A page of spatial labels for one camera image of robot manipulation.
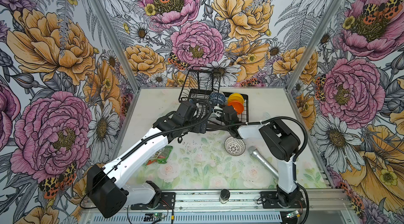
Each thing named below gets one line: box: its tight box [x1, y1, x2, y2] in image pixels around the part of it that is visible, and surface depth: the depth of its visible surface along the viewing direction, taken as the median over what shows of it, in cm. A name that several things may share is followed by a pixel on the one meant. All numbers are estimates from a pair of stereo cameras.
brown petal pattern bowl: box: [224, 136, 246, 157], surface depth 91 cm
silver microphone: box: [247, 145, 279, 179], surface depth 87 cm
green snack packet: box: [145, 145, 174, 166], surface depth 86 cm
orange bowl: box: [227, 100, 245, 115], surface depth 104 cm
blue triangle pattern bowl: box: [209, 92, 226, 106], surface depth 109 cm
